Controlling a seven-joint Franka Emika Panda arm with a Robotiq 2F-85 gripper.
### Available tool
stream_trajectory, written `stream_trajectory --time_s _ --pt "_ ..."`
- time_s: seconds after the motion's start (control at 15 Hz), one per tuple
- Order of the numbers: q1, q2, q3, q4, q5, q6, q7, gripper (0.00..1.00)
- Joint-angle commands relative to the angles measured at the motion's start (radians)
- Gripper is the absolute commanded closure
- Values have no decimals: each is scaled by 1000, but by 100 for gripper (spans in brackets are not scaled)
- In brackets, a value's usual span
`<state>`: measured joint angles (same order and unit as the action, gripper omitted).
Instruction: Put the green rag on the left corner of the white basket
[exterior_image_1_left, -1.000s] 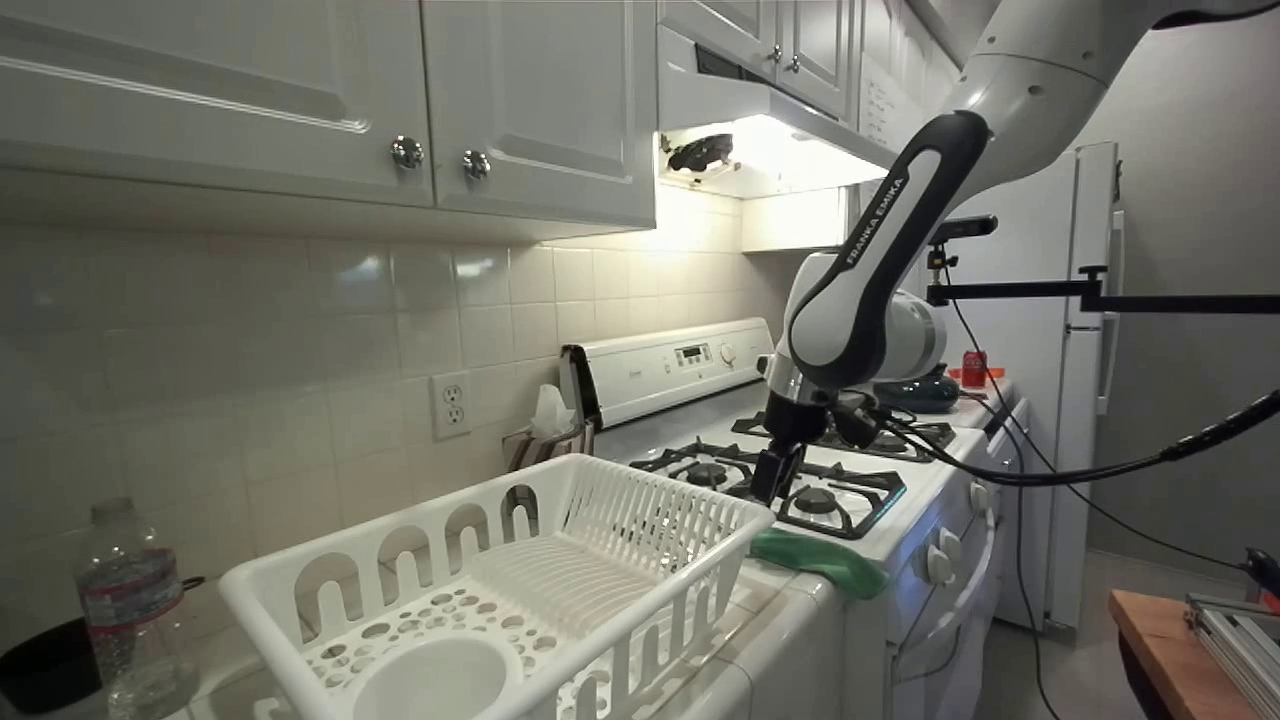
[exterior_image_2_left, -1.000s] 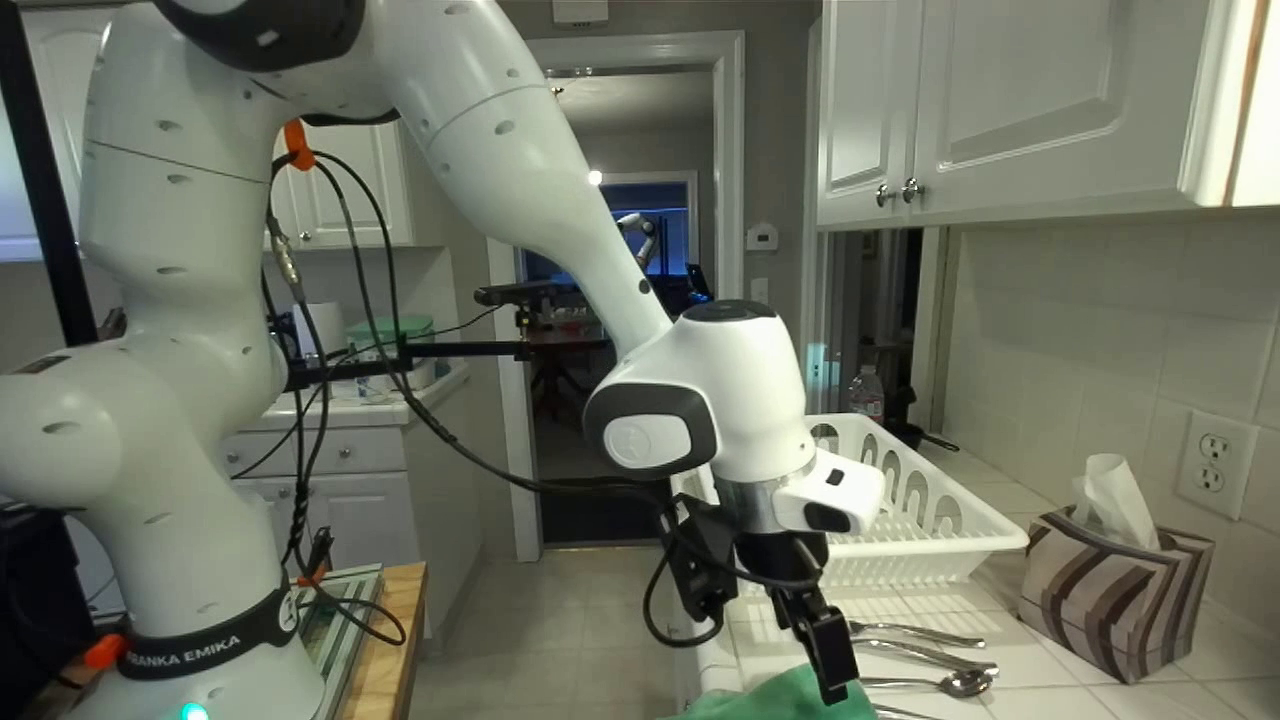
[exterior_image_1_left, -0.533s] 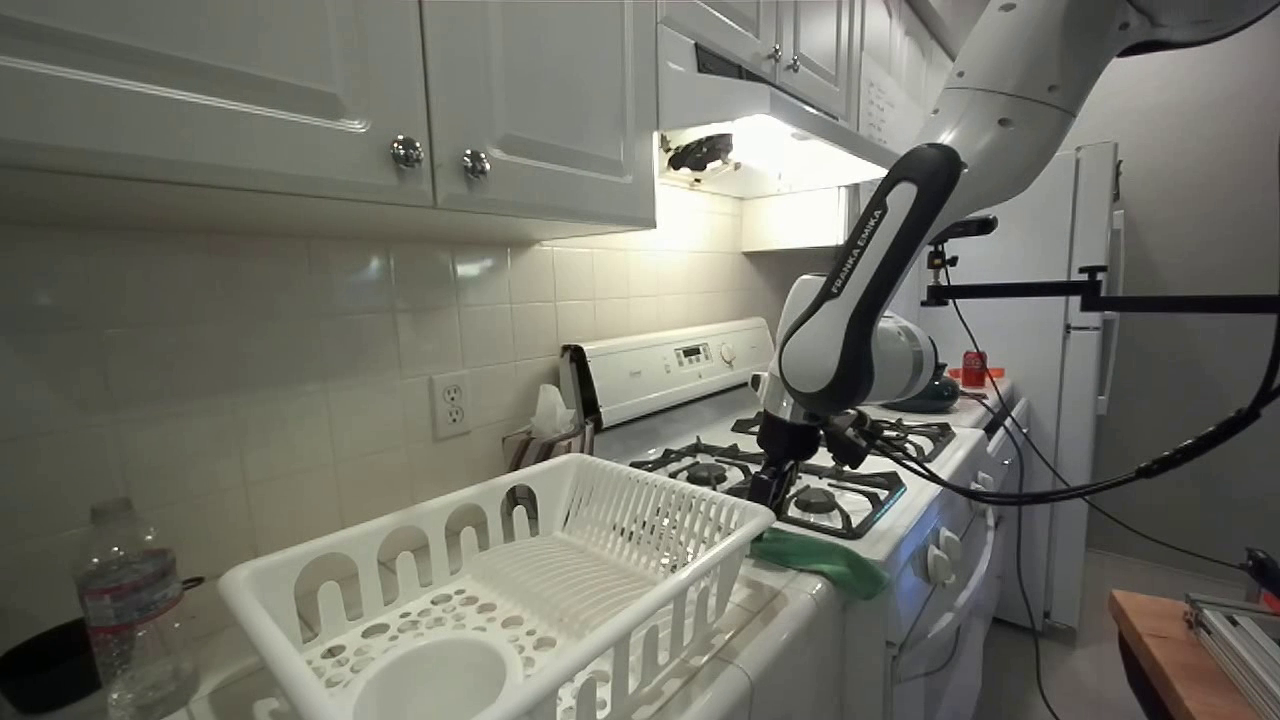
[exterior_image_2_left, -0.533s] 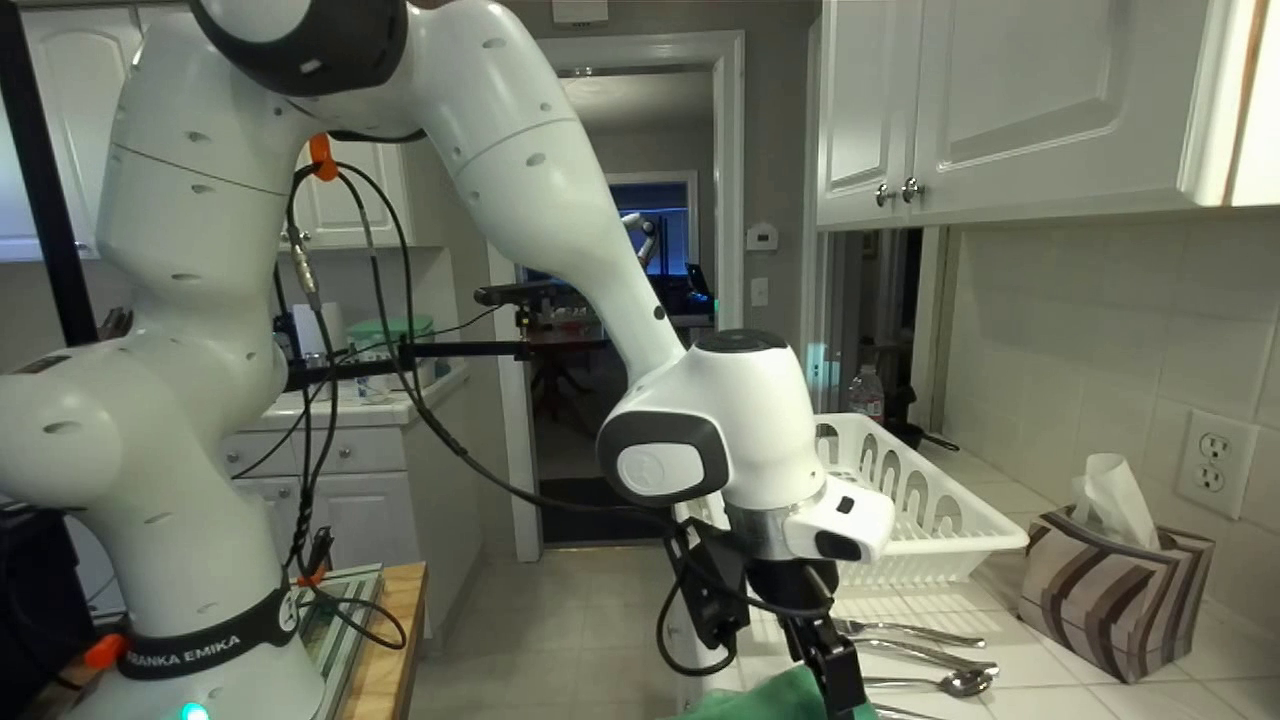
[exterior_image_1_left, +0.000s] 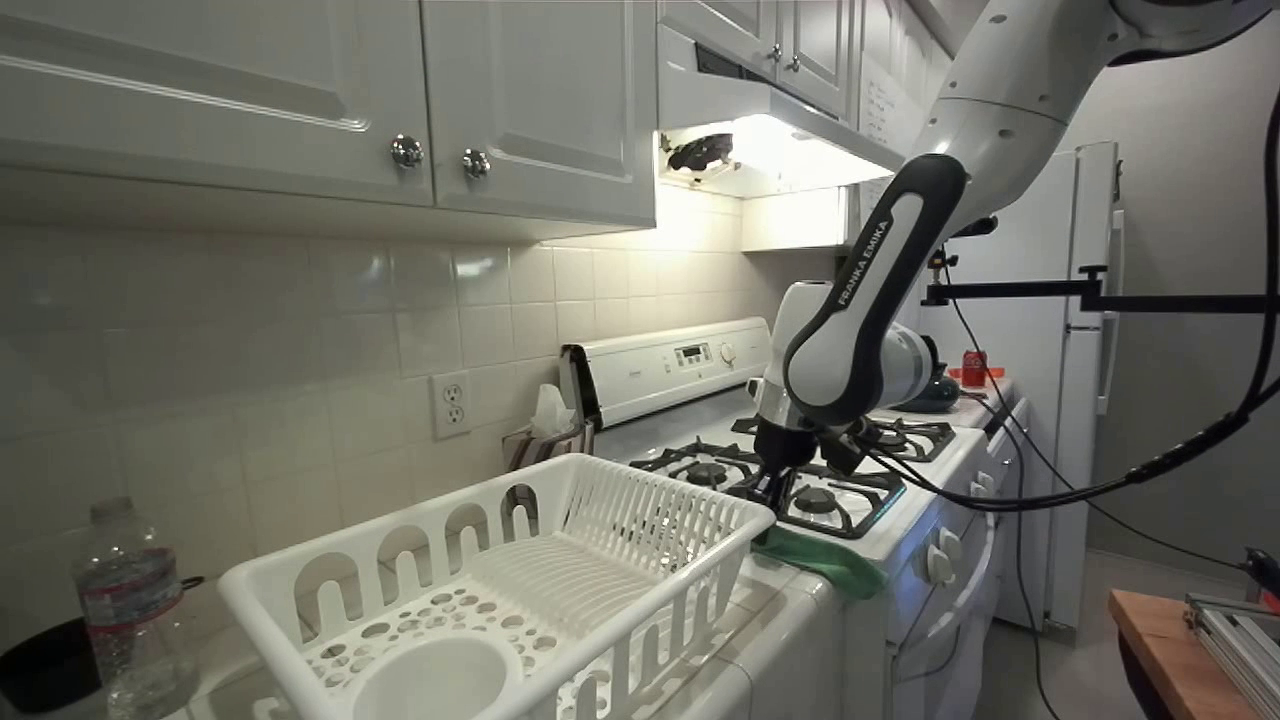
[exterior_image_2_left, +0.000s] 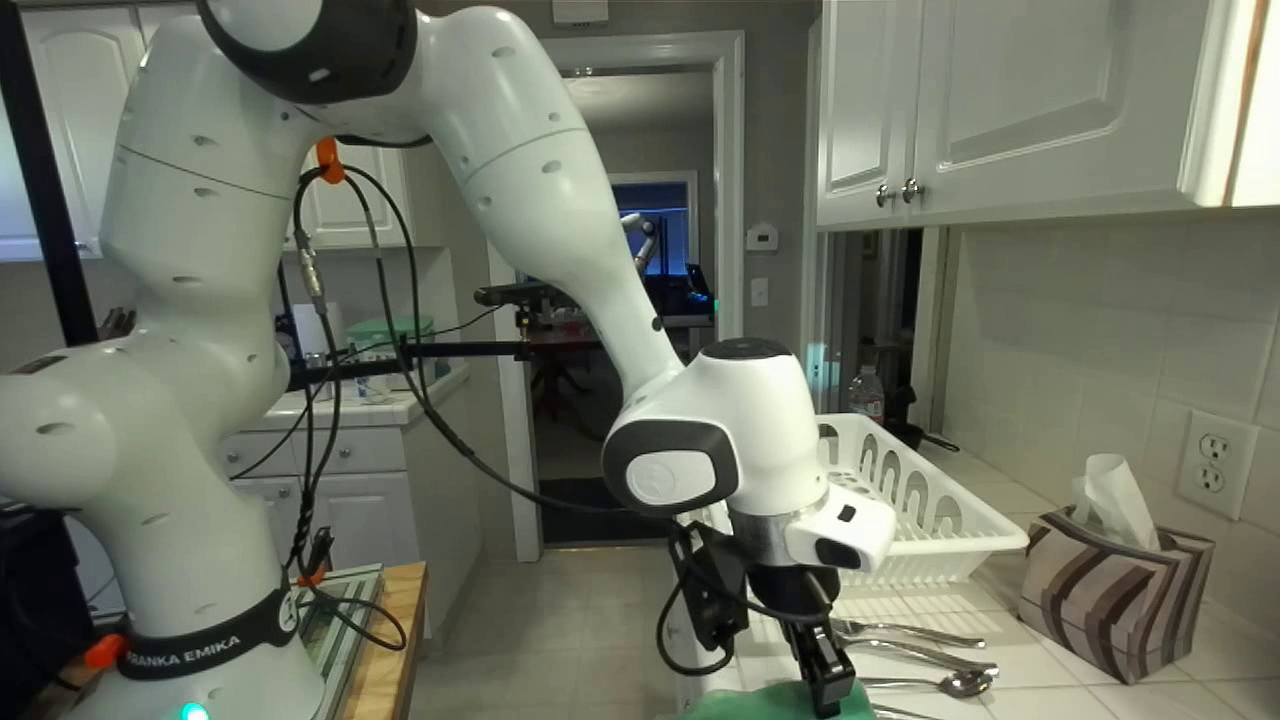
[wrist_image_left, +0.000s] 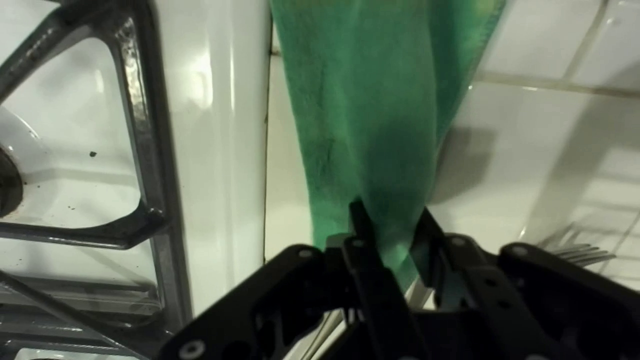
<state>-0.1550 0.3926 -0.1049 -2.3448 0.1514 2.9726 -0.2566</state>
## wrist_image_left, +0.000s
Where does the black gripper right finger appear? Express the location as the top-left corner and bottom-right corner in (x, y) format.
(408, 207), (640, 360)

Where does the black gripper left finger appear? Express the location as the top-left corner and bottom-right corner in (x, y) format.
(154, 196), (429, 360)

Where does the green rag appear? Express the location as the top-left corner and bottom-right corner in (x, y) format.
(266, 0), (509, 286)

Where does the white gas stove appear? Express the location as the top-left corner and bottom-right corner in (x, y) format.
(0, 0), (276, 360)

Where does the black cast iron stove grate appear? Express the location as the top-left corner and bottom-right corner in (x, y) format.
(0, 0), (195, 360)

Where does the black stove burner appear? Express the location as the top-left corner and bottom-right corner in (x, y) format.
(0, 142), (28, 221)

